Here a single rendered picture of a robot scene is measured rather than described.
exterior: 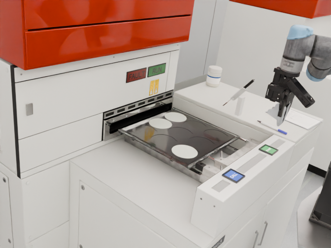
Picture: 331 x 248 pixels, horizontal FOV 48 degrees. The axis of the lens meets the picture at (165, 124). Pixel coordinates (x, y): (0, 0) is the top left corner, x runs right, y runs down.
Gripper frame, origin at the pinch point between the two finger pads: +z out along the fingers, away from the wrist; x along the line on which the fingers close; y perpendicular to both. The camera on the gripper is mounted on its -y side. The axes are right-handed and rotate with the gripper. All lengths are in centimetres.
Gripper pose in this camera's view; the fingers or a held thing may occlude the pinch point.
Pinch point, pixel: (281, 123)
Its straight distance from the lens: 143.5
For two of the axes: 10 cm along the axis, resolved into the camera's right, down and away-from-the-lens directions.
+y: -7.7, -3.6, 5.2
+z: -1.2, 8.9, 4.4
